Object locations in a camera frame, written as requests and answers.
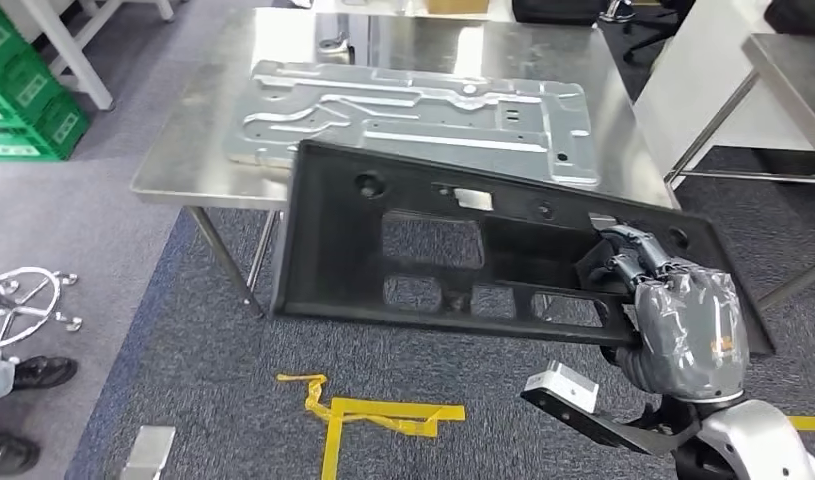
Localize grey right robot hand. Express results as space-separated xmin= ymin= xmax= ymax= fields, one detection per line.
xmin=575 ymin=223 xmax=751 ymax=404

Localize black plastic panel part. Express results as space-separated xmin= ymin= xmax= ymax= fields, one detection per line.
xmin=271 ymin=139 xmax=776 ymax=358

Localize small metal hook part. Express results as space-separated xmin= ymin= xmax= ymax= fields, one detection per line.
xmin=316 ymin=31 xmax=357 ymax=59

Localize steel workbench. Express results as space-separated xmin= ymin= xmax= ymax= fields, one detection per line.
xmin=129 ymin=6 xmax=680 ymax=321

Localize white side panel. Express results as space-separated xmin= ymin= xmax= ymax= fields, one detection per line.
xmin=635 ymin=0 xmax=815 ymax=181

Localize steel side table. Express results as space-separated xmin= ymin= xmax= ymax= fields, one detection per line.
xmin=665 ymin=33 xmax=815 ymax=313

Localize black office chair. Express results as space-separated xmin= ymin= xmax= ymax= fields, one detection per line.
xmin=599 ymin=0 xmax=698 ymax=68

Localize black case yellow label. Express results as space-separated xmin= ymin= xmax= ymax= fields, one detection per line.
xmin=510 ymin=0 xmax=611 ymax=26

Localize crumpled yellow floor tape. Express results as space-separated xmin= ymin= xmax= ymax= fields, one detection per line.
xmin=277 ymin=373 xmax=468 ymax=480

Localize stamped sheet metal plate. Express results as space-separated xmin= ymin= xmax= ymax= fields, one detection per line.
xmin=224 ymin=59 xmax=602 ymax=189

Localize cardboard box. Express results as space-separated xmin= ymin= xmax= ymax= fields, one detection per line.
xmin=426 ymin=0 xmax=492 ymax=16

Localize white desk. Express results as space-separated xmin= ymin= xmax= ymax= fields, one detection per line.
xmin=310 ymin=0 xmax=514 ymax=21

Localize clear plastic case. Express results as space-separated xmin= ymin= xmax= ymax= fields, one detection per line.
xmin=118 ymin=425 xmax=177 ymax=480

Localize person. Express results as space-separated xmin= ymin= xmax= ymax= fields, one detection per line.
xmin=0 ymin=355 xmax=79 ymax=477

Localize black stool chrome base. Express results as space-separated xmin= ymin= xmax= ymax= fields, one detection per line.
xmin=0 ymin=266 xmax=85 ymax=352

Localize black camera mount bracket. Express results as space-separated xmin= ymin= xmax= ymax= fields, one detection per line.
xmin=520 ymin=389 xmax=703 ymax=458

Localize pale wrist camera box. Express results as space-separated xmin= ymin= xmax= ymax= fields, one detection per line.
xmin=524 ymin=360 xmax=600 ymax=415

